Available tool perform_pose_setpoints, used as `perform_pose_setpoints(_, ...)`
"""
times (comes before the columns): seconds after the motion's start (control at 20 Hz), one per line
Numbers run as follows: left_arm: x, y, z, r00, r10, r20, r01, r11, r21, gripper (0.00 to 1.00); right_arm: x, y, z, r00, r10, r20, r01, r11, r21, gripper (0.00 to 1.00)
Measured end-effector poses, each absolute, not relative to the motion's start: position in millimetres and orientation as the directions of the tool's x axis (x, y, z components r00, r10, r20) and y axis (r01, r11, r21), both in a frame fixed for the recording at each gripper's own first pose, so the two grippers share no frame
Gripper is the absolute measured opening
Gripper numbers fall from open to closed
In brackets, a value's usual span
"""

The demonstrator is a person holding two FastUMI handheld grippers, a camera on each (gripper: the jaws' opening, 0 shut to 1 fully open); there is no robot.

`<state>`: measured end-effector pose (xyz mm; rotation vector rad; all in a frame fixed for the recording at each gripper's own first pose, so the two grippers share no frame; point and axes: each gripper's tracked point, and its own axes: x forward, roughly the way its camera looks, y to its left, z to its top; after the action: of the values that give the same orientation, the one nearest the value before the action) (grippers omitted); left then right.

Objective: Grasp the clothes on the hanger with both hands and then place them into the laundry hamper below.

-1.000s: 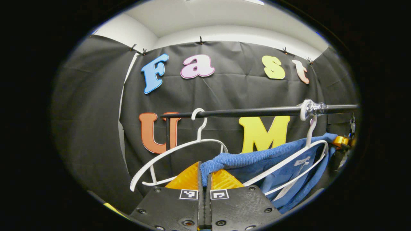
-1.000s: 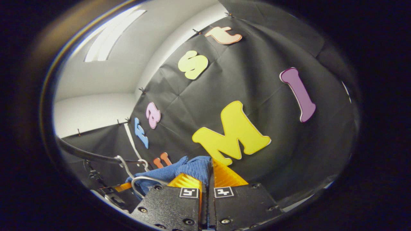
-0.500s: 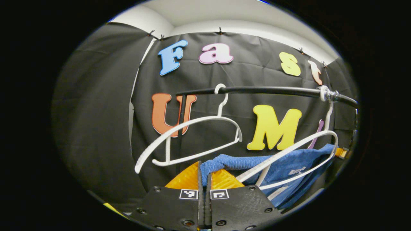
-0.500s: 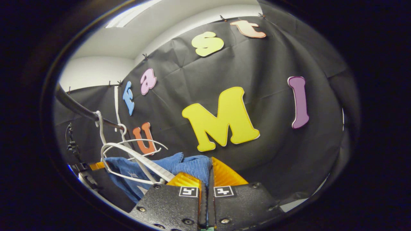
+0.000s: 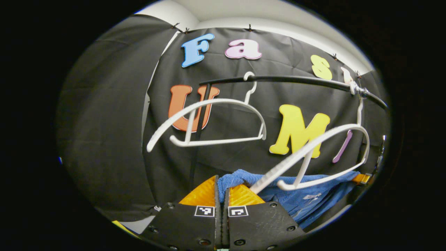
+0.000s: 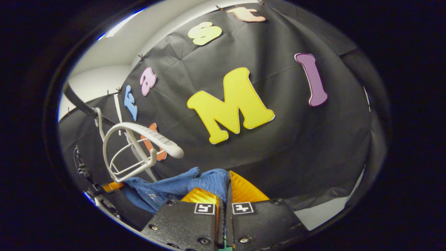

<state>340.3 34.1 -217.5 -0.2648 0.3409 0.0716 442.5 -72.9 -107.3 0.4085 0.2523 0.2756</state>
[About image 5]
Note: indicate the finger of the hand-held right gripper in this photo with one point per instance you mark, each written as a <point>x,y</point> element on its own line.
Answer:
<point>361,178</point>

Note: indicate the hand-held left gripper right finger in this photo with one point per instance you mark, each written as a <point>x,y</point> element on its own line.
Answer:
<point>258,226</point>

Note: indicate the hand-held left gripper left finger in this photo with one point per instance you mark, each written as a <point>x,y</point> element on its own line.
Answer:
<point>188,226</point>

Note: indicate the blue jacket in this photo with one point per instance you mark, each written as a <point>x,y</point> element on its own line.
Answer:
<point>278,204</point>

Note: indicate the white plastic clothes hanger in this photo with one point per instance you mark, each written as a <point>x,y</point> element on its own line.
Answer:
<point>278,171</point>
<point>216,142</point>

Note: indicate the black clothes rack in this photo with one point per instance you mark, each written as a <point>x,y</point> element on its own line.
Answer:
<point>296,79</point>

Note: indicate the black backdrop cloth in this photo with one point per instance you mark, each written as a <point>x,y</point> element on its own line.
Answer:
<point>104,122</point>

